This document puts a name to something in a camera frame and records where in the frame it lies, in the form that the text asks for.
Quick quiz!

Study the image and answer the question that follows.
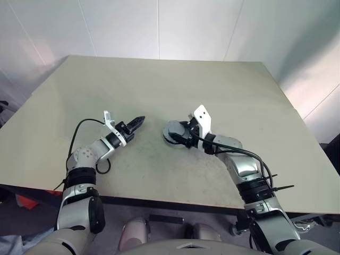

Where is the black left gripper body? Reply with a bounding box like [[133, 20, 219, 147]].
[[115, 121, 136, 143]]

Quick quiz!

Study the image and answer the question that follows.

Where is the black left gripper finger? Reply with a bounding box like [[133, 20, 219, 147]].
[[130, 119, 146, 133], [129, 115, 146, 128]]

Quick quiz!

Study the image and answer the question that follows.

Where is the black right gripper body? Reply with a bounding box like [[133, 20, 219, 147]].
[[185, 118, 200, 148]]

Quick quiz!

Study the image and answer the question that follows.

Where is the grey spoked wheel part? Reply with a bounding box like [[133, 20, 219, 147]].
[[165, 120, 190, 139]]

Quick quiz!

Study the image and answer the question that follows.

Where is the black bar on floor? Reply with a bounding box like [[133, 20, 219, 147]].
[[148, 214, 184, 224]]

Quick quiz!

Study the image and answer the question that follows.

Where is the beige rounded robot leg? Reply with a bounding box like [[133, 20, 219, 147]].
[[118, 216, 149, 252], [185, 222, 223, 242]]

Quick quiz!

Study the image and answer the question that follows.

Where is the grey robot torso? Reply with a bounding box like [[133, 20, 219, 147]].
[[116, 237, 256, 255]]

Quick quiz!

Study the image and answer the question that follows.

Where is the red object under table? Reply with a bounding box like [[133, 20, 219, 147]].
[[15, 190, 64, 210]]

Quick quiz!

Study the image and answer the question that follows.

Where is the black metal stand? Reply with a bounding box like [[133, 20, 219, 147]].
[[0, 100, 10, 125]]

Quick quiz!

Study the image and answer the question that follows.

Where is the dark bulky object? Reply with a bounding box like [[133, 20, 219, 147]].
[[318, 132, 340, 177]]

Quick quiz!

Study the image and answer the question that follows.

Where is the grey cloth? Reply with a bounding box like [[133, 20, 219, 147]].
[[0, 233, 54, 255]]

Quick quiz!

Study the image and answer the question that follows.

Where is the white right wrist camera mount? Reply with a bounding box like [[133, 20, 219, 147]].
[[188, 105, 213, 154]]

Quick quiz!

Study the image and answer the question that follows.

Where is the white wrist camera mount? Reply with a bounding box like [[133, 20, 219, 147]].
[[103, 110, 126, 146], [188, 105, 213, 154]]

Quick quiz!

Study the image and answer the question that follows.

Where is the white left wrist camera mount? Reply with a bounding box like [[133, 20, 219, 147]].
[[103, 110, 126, 146]]

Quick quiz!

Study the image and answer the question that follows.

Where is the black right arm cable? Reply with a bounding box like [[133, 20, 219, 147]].
[[183, 124, 276, 194]]

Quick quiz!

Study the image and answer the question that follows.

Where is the black table frame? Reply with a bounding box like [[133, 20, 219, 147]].
[[0, 183, 340, 234]]

